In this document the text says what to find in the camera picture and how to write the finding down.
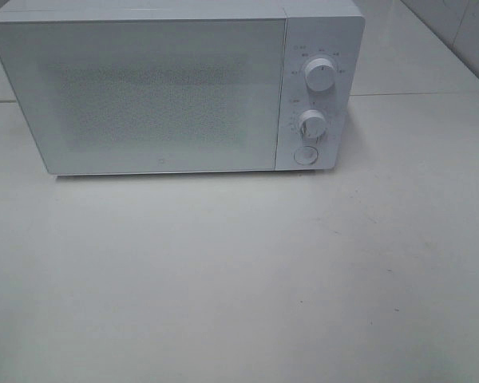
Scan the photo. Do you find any round white door button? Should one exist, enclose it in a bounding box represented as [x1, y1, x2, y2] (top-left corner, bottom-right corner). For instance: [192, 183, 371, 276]
[294, 146, 319, 166]

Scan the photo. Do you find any white microwave knob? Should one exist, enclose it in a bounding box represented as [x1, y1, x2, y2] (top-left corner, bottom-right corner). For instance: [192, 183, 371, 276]
[304, 57, 337, 92]
[298, 109, 328, 139]

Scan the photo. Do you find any white microwave door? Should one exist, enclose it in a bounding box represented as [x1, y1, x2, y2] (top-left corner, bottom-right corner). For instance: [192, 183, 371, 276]
[0, 19, 285, 176]

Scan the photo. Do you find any white microwave oven body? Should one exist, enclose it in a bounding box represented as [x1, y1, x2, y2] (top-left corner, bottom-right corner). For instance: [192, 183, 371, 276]
[0, 1, 365, 174]

